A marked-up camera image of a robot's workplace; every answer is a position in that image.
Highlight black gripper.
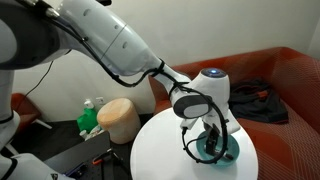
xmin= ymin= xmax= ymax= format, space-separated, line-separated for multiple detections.
xmin=202 ymin=120 xmax=224 ymax=156

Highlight teal bowl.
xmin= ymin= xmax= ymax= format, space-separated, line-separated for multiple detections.
xmin=195 ymin=129 xmax=241 ymax=168

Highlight black jacket with red lining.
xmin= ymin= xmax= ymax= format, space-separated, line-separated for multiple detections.
xmin=228 ymin=78 xmax=290 ymax=125

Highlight beige round pouf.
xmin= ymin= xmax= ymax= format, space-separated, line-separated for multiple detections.
xmin=96 ymin=97 xmax=142 ymax=145

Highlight red patterned sofa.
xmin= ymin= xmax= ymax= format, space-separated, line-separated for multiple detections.
xmin=148 ymin=46 xmax=320 ymax=180

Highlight orange and black clamp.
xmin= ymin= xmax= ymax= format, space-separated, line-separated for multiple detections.
xmin=92 ymin=148 xmax=115 ymax=166

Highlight green bottle with white pump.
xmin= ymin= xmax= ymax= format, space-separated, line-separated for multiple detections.
xmin=76 ymin=99 xmax=100 ymax=133

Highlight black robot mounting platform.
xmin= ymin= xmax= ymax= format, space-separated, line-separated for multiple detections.
xmin=43 ymin=130 xmax=134 ymax=180

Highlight red chair with white legs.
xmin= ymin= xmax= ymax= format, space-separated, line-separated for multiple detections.
xmin=9 ymin=93 xmax=53 ymax=134

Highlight black cable along robot arm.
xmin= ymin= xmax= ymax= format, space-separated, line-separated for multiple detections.
xmin=43 ymin=6 xmax=231 ymax=165

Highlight thin black hanging cable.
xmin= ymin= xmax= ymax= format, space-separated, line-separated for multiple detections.
xmin=24 ymin=59 xmax=55 ymax=98

